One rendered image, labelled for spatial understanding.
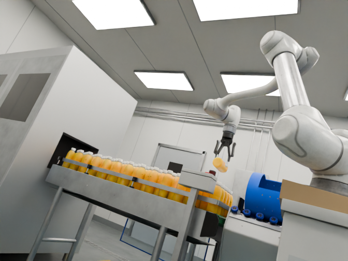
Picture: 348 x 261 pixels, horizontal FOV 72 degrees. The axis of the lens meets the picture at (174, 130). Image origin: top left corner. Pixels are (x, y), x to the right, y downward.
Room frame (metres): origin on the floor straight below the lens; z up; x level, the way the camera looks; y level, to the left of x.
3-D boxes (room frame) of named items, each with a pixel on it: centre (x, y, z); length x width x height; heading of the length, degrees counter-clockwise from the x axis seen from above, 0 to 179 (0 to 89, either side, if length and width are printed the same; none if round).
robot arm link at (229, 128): (1.58, -0.37, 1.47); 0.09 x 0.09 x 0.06
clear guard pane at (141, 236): (2.17, -0.18, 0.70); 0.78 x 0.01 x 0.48; 57
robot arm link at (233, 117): (1.58, -0.36, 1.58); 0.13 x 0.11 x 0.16; 111
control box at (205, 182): (1.47, -0.23, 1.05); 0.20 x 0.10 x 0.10; 57
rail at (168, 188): (1.91, 0.29, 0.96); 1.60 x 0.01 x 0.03; 57
